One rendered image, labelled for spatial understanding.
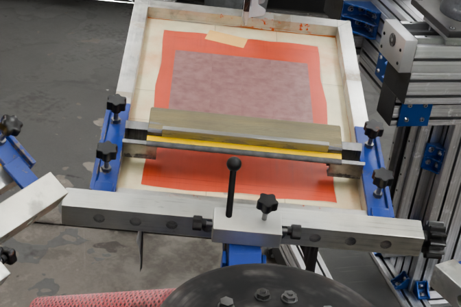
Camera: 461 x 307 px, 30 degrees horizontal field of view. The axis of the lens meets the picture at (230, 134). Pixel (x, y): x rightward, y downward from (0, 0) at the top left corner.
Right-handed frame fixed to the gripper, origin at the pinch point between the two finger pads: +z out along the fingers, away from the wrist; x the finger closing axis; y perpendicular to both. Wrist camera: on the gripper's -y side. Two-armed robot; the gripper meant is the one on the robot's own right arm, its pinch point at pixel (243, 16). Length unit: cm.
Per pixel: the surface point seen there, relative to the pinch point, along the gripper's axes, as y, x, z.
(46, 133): -74, 103, 133
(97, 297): -23, -120, -23
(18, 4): -118, 250, 157
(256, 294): -2, -129, -38
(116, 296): -20, -121, -25
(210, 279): -8, -127, -37
